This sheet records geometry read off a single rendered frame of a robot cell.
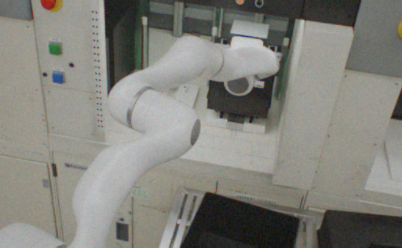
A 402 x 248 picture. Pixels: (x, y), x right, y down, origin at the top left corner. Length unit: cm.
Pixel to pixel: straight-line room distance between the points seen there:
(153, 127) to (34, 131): 80
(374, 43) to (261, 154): 56
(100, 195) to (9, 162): 96
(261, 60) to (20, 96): 79
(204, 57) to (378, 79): 52
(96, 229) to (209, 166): 74
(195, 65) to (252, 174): 62
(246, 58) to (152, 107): 38
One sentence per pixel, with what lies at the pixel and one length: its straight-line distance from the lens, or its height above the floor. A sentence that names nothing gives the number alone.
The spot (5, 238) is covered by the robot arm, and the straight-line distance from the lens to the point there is 103.
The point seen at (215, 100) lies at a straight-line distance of 174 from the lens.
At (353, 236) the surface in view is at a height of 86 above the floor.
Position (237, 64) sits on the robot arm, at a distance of 134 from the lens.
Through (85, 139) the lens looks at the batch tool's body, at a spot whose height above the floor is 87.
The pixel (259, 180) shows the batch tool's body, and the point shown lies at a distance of 167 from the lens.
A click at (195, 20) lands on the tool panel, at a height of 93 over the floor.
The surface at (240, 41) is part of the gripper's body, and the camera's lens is 162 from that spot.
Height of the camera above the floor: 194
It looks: 36 degrees down
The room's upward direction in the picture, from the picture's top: 5 degrees clockwise
